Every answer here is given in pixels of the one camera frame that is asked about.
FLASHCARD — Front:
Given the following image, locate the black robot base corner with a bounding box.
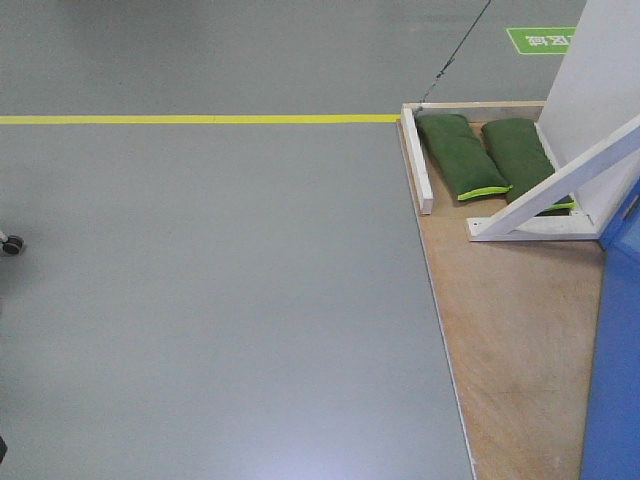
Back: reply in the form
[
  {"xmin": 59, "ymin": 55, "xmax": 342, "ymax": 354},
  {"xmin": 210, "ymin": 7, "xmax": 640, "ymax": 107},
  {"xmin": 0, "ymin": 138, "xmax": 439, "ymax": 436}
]
[{"xmin": 0, "ymin": 436, "xmax": 8, "ymax": 464}]

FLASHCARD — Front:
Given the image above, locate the blue door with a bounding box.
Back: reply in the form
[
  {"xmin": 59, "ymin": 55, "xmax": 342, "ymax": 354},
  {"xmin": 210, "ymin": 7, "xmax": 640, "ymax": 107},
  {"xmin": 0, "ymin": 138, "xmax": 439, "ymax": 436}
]
[{"xmin": 579, "ymin": 185, "xmax": 639, "ymax": 479}]

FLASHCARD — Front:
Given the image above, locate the white edge batten far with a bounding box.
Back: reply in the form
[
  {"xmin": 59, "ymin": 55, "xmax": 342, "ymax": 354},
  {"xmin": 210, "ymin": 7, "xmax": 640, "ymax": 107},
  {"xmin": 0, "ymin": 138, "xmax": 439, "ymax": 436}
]
[{"xmin": 400, "ymin": 104, "xmax": 434, "ymax": 215}]

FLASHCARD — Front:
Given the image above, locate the green sandbag left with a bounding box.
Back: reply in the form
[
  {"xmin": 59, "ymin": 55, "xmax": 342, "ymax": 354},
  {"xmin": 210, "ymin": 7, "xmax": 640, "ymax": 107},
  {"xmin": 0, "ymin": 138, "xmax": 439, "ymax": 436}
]
[{"xmin": 416, "ymin": 114, "xmax": 512, "ymax": 202}]

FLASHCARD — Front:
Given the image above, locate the white wooden brace far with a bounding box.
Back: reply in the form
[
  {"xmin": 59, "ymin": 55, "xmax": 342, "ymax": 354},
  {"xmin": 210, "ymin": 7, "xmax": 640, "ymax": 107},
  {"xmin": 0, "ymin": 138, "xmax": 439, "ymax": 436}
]
[{"xmin": 467, "ymin": 117, "xmax": 639, "ymax": 242}]

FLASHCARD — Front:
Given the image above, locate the plywood platform base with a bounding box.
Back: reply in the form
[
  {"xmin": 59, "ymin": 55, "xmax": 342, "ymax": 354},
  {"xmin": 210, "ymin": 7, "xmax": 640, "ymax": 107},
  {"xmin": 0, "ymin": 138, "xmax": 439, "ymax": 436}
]
[{"xmin": 398, "ymin": 119, "xmax": 604, "ymax": 479}]

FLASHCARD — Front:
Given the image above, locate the green floor sign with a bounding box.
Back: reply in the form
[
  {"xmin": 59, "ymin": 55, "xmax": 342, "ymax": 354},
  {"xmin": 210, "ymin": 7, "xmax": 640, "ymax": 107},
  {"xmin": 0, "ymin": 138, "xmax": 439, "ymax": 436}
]
[{"xmin": 505, "ymin": 26, "xmax": 576, "ymax": 55}]

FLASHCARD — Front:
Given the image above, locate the white office chair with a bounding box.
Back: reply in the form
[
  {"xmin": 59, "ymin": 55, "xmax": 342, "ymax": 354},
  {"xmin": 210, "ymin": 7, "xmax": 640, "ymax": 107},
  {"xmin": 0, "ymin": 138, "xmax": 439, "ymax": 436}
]
[{"xmin": 0, "ymin": 231, "xmax": 24, "ymax": 256}]

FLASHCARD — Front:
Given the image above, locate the white wall panel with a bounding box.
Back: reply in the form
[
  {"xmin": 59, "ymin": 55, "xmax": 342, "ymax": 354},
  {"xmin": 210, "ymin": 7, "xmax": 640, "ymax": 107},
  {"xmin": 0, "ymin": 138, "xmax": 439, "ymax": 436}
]
[{"xmin": 535, "ymin": 0, "xmax": 640, "ymax": 236}]

